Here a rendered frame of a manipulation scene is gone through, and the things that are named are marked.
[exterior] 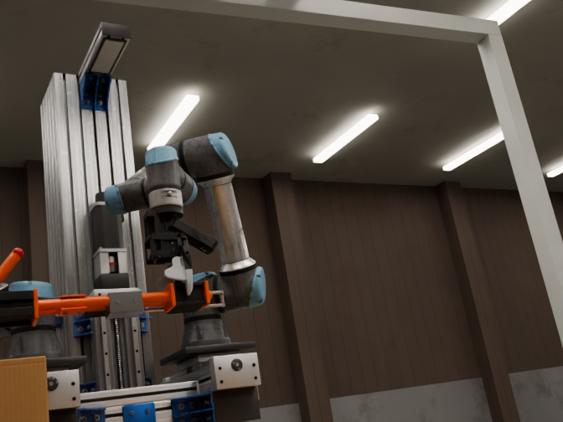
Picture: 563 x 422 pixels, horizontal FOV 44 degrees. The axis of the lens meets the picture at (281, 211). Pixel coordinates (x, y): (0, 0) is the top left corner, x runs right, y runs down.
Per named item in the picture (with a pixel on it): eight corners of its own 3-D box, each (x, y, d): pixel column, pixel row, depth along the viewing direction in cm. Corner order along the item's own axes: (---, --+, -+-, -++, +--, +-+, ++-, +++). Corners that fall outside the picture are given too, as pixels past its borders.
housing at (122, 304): (110, 312, 140) (108, 291, 141) (105, 320, 146) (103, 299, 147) (144, 310, 143) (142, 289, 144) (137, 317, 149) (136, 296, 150)
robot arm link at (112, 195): (151, 146, 214) (95, 183, 167) (184, 137, 212) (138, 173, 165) (162, 181, 216) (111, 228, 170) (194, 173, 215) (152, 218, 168)
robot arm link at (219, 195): (227, 307, 219) (185, 139, 213) (272, 298, 216) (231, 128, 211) (219, 318, 207) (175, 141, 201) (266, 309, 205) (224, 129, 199)
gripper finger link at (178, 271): (167, 297, 145) (158, 263, 150) (193, 295, 147) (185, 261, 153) (169, 288, 143) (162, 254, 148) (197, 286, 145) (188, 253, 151)
